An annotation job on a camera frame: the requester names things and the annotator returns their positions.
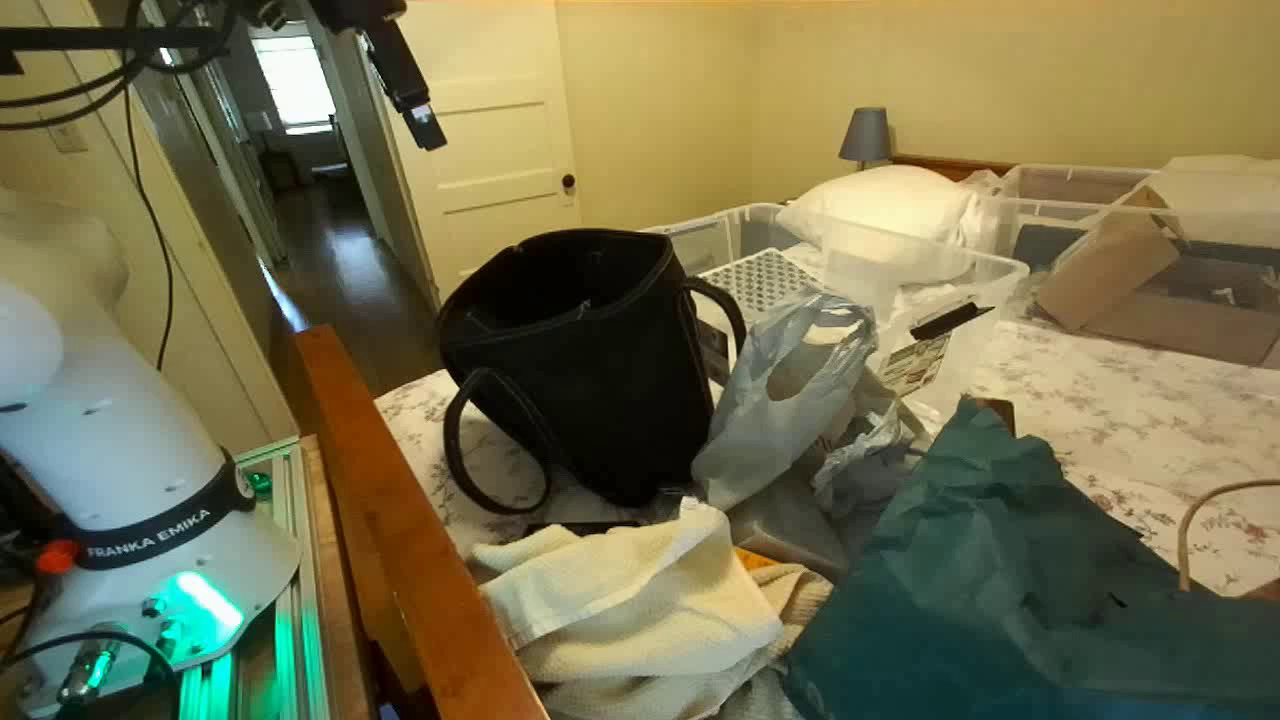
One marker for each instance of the black fabric bag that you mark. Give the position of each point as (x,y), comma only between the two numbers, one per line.
(587,351)

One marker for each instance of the white pillow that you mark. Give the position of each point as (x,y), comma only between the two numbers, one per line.
(900,196)

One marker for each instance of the cream white cloth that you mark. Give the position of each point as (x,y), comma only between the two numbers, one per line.
(656,620)

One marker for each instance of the checkered calibration board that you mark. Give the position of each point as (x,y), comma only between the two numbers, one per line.
(761,282)

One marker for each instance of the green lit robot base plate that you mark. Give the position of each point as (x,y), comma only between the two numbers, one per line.
(279,670)

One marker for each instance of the clear plastic storage bin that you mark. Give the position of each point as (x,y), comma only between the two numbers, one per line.
(916,288)

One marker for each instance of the wooden bed footboard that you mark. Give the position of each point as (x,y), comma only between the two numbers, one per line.
(425,624)

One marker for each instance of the white panel door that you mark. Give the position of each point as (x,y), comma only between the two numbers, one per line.
(497,91)

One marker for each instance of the brown cardboard box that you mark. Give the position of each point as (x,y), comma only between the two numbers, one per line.
(1101,269)

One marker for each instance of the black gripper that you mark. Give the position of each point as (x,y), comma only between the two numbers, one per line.
(379,25)

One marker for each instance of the grey plastic bag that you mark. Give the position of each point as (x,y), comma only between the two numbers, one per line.
(787,391)

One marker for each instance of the teal green cloth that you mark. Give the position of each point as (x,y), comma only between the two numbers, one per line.
(994,588)

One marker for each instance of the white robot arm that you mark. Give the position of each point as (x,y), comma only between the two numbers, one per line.
(131,375)

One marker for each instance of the grey table lamp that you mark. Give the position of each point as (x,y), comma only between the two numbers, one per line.
(866,136)

